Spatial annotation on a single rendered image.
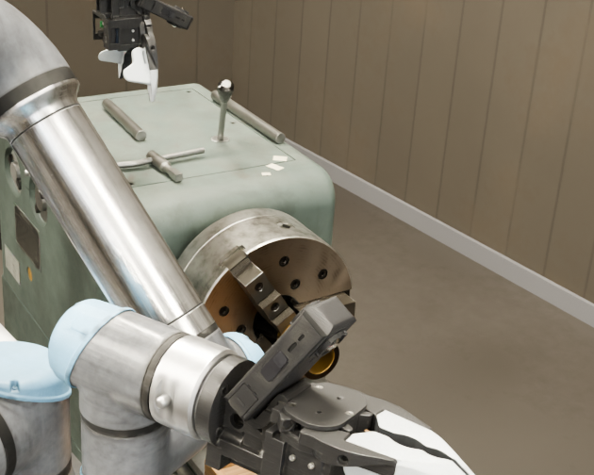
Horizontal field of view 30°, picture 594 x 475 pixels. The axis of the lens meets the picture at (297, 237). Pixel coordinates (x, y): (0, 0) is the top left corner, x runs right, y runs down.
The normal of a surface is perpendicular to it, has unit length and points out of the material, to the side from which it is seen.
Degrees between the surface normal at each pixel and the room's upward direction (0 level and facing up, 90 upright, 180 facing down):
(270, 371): 80
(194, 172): 0
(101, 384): 93
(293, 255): 90
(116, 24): 90
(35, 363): 7
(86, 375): 90
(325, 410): 8
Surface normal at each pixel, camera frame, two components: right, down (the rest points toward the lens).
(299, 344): -0.52, 0.17
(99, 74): 0.60, 0.38
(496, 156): -0.80, 0.22
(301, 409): 0.14, -0.94
